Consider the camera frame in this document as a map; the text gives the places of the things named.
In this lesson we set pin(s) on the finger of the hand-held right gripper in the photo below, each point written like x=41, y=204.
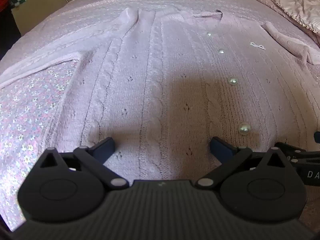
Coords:
x=291, y=151
x=317, y=136

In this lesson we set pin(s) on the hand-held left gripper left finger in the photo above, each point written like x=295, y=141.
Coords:
x=104, y=149

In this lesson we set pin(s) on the pink quilt with lace trim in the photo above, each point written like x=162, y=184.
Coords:
x=297, y=7

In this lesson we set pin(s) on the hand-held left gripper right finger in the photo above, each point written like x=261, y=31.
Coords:
x=220, y=149

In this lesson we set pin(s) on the lilac knit cardigan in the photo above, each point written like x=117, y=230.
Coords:
x=160, y=80

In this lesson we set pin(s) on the floral bed sheet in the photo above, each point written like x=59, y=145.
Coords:
x=25, y=120

